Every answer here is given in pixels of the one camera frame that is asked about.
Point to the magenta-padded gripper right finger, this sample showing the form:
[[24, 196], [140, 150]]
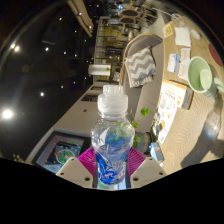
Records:
[[138, 161]]

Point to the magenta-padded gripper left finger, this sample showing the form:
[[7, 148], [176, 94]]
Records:
[[85, 161]]

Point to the clear blue-labelled water bottle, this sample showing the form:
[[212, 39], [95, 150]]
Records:
[[112, 133]]

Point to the small light blue box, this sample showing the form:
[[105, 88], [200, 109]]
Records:
[[156, 152]]

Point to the green potted plant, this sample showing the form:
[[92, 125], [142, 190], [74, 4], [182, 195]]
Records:
[[145, 141]]

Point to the window with festive stickers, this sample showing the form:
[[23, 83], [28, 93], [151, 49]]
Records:
[[63, 151]]

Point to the white printed paper sheet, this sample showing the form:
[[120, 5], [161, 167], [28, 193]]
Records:
[[166, 121]]

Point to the grey curved sofa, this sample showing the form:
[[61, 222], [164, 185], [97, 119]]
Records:
[[145, 100]]

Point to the white printed carton box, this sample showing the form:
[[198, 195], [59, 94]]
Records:
[[173, 95]]

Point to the group of ceiling lights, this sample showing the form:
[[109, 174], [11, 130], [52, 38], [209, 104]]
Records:
[[7, 114]]

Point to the grey white chevron cushion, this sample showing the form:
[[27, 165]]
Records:
[[140, 66]]

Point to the pale green mug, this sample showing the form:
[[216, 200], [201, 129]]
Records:
[[196, 76]]

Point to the blue white tissue pack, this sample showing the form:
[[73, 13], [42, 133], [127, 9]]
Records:
[[173, 63]]

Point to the flat round red coaster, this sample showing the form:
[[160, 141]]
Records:
[[215, 55]]

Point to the white paper napkin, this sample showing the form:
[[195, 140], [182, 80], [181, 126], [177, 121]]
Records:
[[182, 36]]

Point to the yellow square card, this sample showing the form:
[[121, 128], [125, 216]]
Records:
[[167, 30]]

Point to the group of dining chairs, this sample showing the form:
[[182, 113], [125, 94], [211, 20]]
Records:
[[129, 13]]

